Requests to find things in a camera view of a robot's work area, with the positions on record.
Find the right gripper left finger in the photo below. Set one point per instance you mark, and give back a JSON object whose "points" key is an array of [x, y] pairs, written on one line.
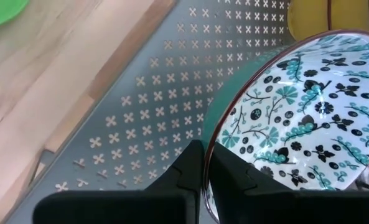
{"points": [[184, 199]]}

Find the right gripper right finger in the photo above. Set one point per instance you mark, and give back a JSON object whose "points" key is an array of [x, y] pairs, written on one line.
{"points": [[249, 205]]}

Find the teal black floral ceramic bowl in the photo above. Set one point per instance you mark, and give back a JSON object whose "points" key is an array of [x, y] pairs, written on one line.
{"points": [[311, 109]]}

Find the yellow blue patterned ceramic bowl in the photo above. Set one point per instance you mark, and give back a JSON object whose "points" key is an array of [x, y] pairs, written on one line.
{"points": [[350, 14], [308, 15]]}

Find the green plastic mini bowl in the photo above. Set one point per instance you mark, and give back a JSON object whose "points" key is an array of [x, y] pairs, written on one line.
{"points": [[0, 9]]}

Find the grey perforated metal shelf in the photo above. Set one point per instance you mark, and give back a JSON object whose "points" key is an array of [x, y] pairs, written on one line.
{"points": [[140, 93]]}

